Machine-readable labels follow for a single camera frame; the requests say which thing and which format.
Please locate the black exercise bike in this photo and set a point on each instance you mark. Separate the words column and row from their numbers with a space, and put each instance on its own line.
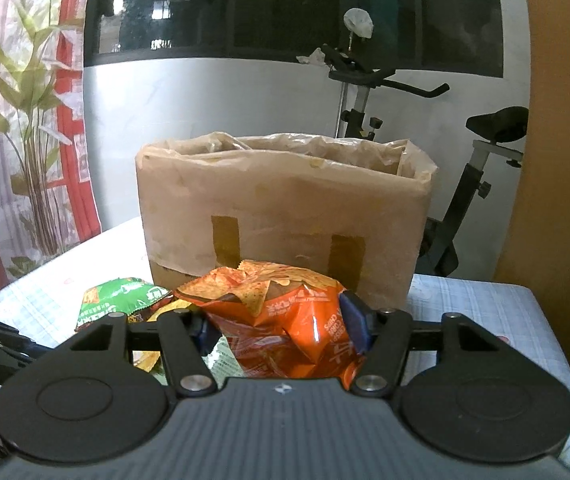
column 457, row 205

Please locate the checkered tablecloth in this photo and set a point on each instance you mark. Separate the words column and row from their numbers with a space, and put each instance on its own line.
column 465, row 295

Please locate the green and red snack packet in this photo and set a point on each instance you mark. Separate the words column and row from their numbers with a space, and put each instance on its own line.
column 120, row 295

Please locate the bamboo print curtain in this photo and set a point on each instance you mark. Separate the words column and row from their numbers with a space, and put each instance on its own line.
column 25, row 135

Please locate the orange chip bag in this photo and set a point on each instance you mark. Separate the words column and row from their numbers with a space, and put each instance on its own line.
column 285, row 340

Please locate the dark framed window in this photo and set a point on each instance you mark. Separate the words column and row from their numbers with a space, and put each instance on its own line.
column 265, row 10

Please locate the crumpled white tissue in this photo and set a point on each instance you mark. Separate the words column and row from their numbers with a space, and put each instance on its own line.
column 312, row 57

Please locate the plastic-lined cardboard box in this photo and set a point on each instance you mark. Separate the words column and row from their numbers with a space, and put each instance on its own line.
column 275, row 210

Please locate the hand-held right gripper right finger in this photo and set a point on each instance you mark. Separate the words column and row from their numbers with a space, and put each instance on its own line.
column 355, row 322

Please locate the metal pole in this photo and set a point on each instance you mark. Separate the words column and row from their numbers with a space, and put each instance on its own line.
column 343, row 105

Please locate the white plastic bag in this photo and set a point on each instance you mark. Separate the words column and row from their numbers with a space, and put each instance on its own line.
column 357, row 22

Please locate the wooden panel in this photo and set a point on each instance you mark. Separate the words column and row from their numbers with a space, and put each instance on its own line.
column 555, row 160

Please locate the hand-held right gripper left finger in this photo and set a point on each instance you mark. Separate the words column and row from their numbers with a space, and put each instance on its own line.
column 205, row 336

